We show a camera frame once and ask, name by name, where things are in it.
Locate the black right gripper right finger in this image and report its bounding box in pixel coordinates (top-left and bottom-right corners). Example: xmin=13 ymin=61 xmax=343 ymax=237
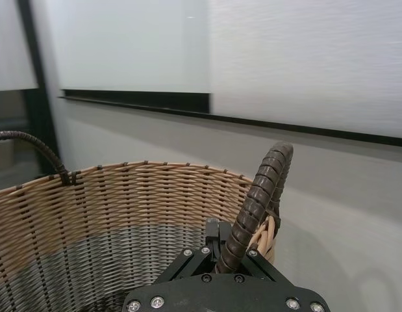
xmin=242 ymin=248 xmax=286 ymax=283

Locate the glass door with frosted film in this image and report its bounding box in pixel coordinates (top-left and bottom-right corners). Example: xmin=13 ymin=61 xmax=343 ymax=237
xmin=0 ymin=0 xmax=42 ymax=196

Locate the black door frame post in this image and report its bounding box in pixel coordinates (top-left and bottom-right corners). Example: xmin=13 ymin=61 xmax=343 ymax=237
xmin=17 ymin=0 xmax=64 ymax=179

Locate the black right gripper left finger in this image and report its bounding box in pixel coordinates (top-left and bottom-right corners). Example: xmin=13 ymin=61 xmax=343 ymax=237
xmin=157 ymin=218 xmax=229 ymax=283

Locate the white wall board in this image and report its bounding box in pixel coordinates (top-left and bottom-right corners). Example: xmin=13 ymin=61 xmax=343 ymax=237
xmin=41 ymin=0 xmax=402 ymax=141

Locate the black wall board ledge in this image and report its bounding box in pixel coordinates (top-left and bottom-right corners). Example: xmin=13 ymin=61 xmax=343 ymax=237
xmin=57 ymin=88 xmax=402 ymax=148

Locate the tan grey black woven basket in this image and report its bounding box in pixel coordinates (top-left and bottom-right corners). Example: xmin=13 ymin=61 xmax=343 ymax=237
xmin=0 ymin=129 xmax=295 ymax=312

